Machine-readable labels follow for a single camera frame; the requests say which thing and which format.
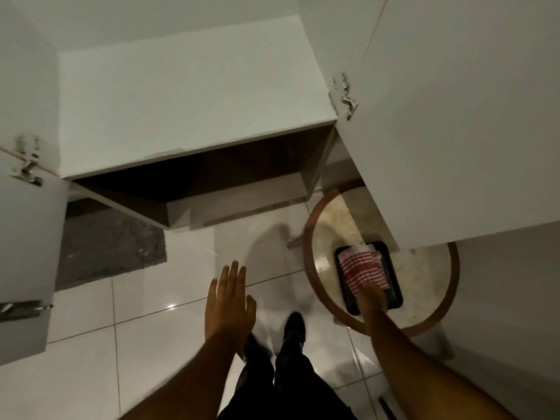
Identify black rectangular tray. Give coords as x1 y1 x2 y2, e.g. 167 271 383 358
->
334 241 404 316

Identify person's left black shoe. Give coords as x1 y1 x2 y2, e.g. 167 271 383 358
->
242 332 274 364

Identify large white cabinet door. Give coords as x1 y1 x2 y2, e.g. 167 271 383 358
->
336 0 560 252

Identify white cabinet door with handle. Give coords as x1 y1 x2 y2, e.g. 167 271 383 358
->
0 144 71 368

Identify person's right forearm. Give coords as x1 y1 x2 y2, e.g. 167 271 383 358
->
364 309 520 420

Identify white open cabinet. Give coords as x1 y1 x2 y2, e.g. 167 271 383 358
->
0 0 391 232

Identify person's right hand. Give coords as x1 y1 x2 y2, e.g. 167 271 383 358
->
358 281 389 319

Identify metal cabinet hinge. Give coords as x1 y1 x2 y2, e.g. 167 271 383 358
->
332 73 360 121
10 135 45 187

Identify red white striped cloth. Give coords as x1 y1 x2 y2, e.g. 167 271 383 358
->
338 242 391 299

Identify person's left hand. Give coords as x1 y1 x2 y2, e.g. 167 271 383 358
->
205 260 257 360

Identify person's black trousers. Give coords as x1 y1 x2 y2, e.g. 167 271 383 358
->
217 339 360 420

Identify person's black shoe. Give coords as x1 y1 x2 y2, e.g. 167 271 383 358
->
283 311 307 347
242 332 274 364

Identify metal door handle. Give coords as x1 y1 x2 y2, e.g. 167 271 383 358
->
0 300 54 323

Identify person's right black shoe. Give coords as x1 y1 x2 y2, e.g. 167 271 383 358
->
283 311 307 347

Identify person's left forearm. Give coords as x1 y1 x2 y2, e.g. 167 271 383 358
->
117 332 253 420

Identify round marble table wooden rim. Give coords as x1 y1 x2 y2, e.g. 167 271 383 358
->
303 183 460 338

